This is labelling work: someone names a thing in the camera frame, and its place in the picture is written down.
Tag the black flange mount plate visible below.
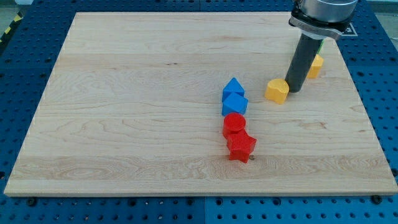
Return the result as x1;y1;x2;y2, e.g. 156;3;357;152
289;8;354;40

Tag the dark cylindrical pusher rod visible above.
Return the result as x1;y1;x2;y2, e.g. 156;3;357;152
285;34;323;93

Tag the yellow hexagon block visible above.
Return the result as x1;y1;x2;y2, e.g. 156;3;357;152
307;54;324;78

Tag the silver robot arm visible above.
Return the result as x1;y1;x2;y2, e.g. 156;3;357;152
285;0;358;93

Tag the yellow heart block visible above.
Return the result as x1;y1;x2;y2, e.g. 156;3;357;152
264;78;290;105

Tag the green block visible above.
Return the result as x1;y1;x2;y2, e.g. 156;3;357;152
317;40;324;55

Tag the blue triangle block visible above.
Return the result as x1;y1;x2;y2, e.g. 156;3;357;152
222;77;245;101

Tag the blue cube block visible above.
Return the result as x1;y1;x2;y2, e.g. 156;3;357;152
221;93;248;116

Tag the red cylinder block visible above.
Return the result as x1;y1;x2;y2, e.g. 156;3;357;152
223;113;246;139

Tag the red star block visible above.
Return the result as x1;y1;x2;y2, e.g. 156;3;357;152
227;129;257;163

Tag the light wooden board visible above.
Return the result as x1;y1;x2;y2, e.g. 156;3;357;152
4;12;397;197

